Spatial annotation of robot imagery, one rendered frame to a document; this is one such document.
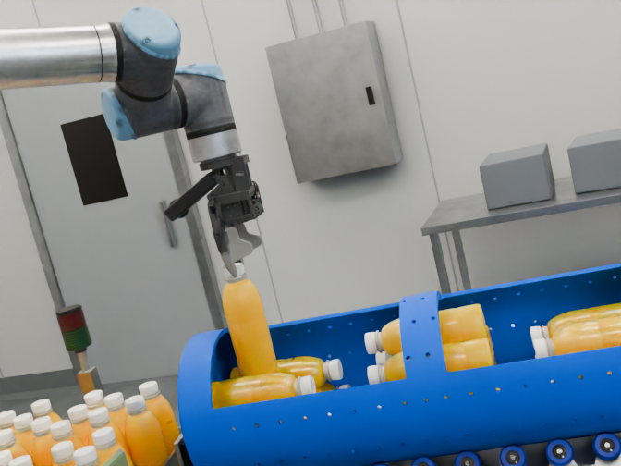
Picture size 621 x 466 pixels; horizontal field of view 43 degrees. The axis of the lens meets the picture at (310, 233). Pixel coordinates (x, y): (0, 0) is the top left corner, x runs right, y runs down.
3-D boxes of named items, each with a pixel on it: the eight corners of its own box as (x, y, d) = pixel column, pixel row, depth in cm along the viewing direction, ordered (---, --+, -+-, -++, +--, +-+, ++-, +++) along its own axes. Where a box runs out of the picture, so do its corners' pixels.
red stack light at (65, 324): (79, 329, 190) (75, 313, 189) (55, 334, 191) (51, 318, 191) (91, 321, 196) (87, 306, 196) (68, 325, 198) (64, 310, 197)
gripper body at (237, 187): (255, 223, 139) (238, 155, 137) (210, 232, 141) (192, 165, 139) (265, 214, 147) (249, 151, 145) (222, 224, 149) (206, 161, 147)
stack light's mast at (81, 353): (91, 372, 192) (73, 310, 189) (68, 376, 193) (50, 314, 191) (103, 362, 198) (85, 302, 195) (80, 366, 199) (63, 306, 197)
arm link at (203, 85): (156, 73, 141) (207, 64, 146) (175, 142, 143) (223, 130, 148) (177, 65, 133) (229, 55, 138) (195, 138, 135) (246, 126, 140)
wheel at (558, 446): (562, 432, 131) (562, 434, 132) (539, 447, 131) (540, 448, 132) (579, 455, 128) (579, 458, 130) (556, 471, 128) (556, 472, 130)
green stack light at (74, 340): (85, 349, 191) (79, 329, 190) (61, 353, 192) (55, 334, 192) (97, 339, 197) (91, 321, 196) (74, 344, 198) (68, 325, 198)
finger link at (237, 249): (255, 275, 140) (246, 223, 140) (224, 280, 141) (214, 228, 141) (261, 273, 143) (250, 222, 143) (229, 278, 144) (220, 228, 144)
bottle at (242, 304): (269, 376, 145) (244, 279, 142) (235, 379, 147) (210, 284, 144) (283, 361, 151) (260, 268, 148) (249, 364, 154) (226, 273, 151)
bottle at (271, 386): (213, 395, 151) (307, 380, 147) (210, 429, 146) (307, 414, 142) (199, 376, 146) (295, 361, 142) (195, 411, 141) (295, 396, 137)
